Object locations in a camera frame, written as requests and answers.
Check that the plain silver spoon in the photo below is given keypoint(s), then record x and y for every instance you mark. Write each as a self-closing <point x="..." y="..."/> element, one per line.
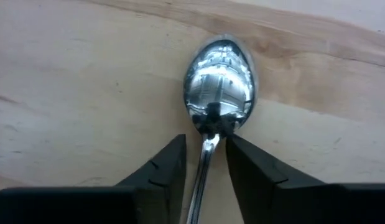
<point x="220" y="81"/>

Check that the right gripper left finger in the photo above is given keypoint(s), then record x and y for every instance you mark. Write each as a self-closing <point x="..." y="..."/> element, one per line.
<point x="161" y="186"/>

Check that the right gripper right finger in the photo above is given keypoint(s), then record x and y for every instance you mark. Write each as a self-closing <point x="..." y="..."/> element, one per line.
<point x="260" y="186"/>

